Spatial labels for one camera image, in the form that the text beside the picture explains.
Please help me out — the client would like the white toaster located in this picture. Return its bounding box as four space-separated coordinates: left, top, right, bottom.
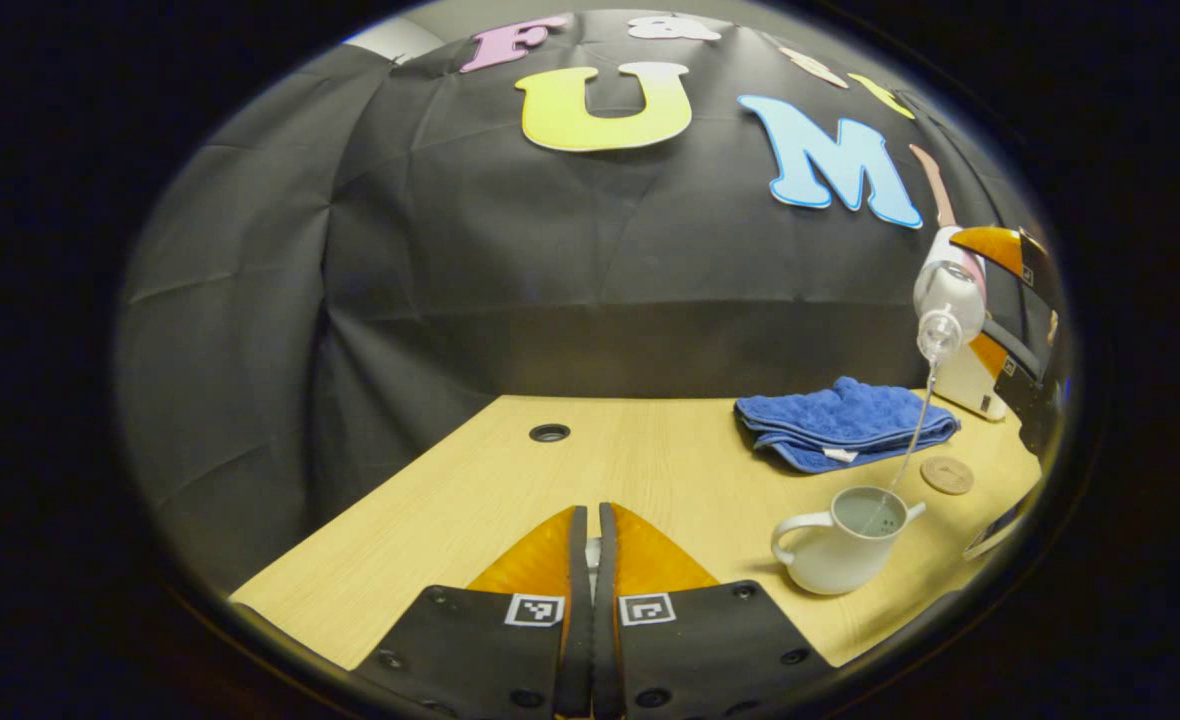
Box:
935 340 1009 421

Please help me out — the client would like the white teacup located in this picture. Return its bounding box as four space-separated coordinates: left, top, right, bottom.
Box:
771 487 927 597

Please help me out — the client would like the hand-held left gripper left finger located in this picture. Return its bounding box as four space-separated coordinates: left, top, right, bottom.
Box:
350 505 591 719

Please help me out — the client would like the round wooden coaster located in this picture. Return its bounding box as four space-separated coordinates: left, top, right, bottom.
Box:
920 457 975 496

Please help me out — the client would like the folded blue towel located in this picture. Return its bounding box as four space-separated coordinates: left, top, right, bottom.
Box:
734 376 961 474

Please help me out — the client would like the black backdrop cloth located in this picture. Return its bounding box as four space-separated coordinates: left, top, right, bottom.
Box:
115 8 1061 596

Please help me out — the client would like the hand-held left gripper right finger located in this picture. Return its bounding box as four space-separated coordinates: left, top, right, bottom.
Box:
595 503 836 719

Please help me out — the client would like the clear plastic water bottle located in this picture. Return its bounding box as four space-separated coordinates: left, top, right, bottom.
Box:
912 225 991 363

